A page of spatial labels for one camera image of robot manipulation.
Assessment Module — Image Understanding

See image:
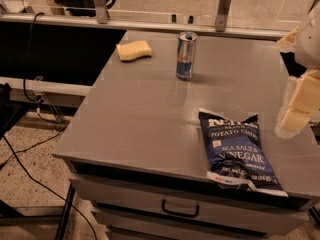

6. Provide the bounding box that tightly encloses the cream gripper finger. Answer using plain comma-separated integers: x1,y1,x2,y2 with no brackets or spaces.
275,27,298,53
274,69,320,139

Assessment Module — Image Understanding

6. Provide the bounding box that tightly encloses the black stand leg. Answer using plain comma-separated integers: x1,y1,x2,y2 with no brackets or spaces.
55,185,75,240

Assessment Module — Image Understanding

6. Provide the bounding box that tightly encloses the grey drawer cabinet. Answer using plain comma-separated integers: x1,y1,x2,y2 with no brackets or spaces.
54,31,320,240

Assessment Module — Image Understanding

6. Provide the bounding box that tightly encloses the right metal bracket post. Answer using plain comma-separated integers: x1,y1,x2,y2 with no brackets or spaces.
215,0,232,32

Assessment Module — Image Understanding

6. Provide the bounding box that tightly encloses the black cable on floor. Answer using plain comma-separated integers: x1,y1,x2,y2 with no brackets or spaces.
0,130,98,240

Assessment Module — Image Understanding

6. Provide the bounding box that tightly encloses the metal bracket post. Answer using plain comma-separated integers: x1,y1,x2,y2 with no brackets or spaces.
215,0,232,32
93,0,109,24

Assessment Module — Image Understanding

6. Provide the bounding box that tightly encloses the redbull can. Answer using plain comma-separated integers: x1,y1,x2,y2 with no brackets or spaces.
176,32,198,81

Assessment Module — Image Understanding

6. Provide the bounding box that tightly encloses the black drawer handle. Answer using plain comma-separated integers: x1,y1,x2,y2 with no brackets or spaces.
161,199,200,218

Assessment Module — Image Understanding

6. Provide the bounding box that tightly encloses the blue potato chip bag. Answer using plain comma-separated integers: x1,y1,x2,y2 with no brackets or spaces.
198,109,288,197

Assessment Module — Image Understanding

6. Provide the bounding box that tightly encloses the yellow sponge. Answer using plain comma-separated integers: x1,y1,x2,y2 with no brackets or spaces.
116,40,152,61

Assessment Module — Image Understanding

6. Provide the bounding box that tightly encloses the left metal bracket post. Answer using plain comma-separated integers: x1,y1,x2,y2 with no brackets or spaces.
93,0,109,24

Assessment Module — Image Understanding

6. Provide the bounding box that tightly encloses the metal rail frame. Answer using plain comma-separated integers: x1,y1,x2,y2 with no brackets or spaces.
0,12,291,41

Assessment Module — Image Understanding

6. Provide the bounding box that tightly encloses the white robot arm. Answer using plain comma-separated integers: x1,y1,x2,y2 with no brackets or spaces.
274,4,320,139

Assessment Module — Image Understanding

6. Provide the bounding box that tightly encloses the black hanging cable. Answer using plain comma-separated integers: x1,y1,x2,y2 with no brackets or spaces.
22,11,68,125

